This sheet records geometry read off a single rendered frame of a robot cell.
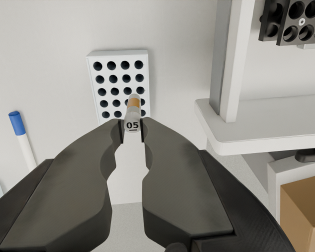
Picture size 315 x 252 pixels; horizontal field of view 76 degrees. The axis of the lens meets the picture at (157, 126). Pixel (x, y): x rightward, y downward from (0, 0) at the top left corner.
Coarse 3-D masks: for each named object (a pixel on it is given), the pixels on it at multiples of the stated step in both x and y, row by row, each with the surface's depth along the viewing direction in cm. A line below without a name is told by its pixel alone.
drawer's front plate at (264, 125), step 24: (288, 96) 28; (312, 96) 28; (216, 120) 23; (240, 120) 23; (264, 120) 23; (288, 120) 22; (312, 120) 22; (216, 144) 20; (240, 144) 20; (264, 144) 20; (288, 144) 20; (312, 144) 21
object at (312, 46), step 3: (297, 45) 24; (300, 45) 24; (303, 45) 24; (306, 45) 23; (309, 45) 23; (312, 45) 23; (300, 48) 24; (303, 48) 24; (306, 48) 24; (309, 48) 24; (312, 48) 24
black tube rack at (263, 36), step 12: (276, 0) 19; (288, 0) 17; (300, 0) 16; (312, 0) 16; (264, 12) 20; (276, 12) 20; (288, 12) 17; (300, 12) 17; (312, 12) 18; (264, 24) 20; (276, 24) 20; (300, 24) 17; (264, 36) 20; (276, 36) 20; (288, 36) 21; (300, 36) 21
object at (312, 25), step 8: (280, 24) 18; (288, 24) 17; (296, 24) 17; (304, 24) 17; (312, 24) 17; (280, 32) 18; (296, 32) 18; (312, 32) 18; (280, 40) 18; (288, 40) 18; (296, 40) 18; (304, 40) 18; (312, 40) 18
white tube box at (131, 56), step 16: (96, 64) 30; (112, 64) 31; (128, 64) 31; (144, 64) 28; (96, 80) 30; (112, 80) 30; (128, 80) 30; (144, 80) 30; (96, 96) 30; (112, 96) 31; (128, 96) 31; (144, 96) 31; (96, 112) 31; (112, 112) 32; (144, 112) 33
